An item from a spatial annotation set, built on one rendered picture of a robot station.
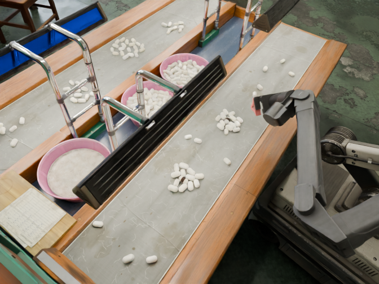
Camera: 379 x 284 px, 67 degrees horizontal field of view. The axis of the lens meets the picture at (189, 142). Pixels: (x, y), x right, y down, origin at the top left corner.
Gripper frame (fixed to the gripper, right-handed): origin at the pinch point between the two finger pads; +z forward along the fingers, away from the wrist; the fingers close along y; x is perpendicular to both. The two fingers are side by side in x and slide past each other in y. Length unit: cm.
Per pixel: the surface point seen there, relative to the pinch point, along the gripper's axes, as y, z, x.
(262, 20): 9.3, 5.7, 34.1
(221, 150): -16.8, 10.0, -14.7
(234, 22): 33, 80, 60
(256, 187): -11.4, -5.2, -29.1
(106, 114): -58, -13, 6
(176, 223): -43, -6, -34
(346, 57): 180, 147, 35
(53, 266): -79, -20, -32
